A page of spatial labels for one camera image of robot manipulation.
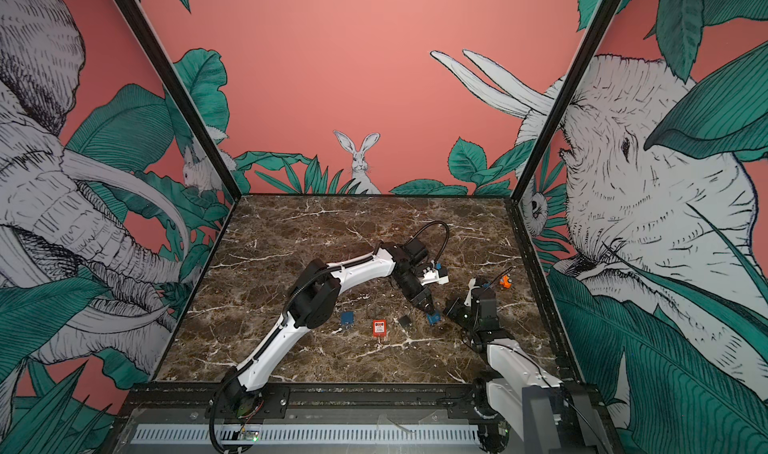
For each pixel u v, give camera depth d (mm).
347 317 873
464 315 766
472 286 832
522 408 447
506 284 954
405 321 882
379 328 856
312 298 603
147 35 767
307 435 701
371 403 751
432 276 862
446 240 882
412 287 839
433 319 878
